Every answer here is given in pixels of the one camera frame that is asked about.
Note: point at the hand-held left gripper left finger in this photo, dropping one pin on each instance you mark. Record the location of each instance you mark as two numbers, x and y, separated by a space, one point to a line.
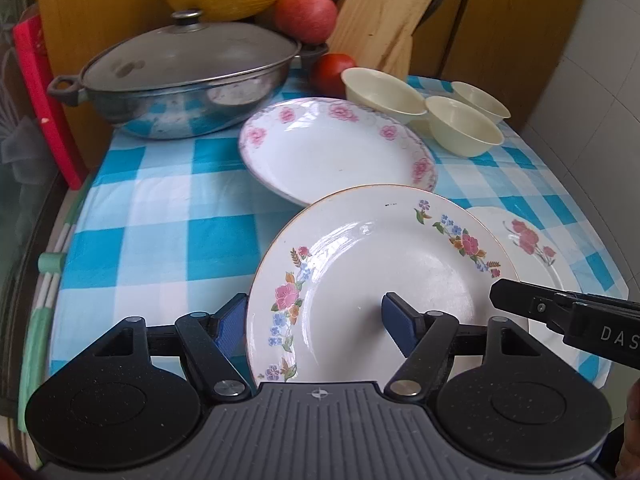
231 325

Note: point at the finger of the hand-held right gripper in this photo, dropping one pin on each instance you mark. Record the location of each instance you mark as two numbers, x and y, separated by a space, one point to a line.
525 301

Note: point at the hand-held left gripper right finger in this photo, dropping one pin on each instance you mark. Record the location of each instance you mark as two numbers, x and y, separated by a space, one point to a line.
397 322

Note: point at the multicolour floral white plate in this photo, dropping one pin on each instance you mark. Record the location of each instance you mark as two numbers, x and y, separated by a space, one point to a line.
350 260

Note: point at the cream plastic bowl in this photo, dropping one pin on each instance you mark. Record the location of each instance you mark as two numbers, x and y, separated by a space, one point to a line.
465 127
482 100
382 94

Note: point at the small red flower plate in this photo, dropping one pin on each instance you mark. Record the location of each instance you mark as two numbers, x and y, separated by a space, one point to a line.
532 237

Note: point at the blue white checkered tablecloth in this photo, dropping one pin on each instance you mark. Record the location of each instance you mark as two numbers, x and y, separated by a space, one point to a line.
165 210

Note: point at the pink flower rim plate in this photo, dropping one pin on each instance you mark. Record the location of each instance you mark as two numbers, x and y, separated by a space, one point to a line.
325 150

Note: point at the red tomato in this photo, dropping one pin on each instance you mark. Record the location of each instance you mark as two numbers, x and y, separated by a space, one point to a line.
331 74

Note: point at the glass pot lid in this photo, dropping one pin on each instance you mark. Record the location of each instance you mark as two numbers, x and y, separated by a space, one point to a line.
190 55

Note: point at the red cutting board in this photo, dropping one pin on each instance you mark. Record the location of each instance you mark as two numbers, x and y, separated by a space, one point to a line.
42 95

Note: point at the wooden knife block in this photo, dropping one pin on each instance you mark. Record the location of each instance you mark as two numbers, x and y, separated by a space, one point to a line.
380 20

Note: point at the red apple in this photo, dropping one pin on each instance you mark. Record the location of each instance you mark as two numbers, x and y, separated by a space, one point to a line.
305 15

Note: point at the wooden cabinet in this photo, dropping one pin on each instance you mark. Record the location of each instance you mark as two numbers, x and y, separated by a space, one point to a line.
100 15

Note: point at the green and white frame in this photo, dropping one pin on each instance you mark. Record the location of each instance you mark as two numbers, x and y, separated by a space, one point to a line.
47 280

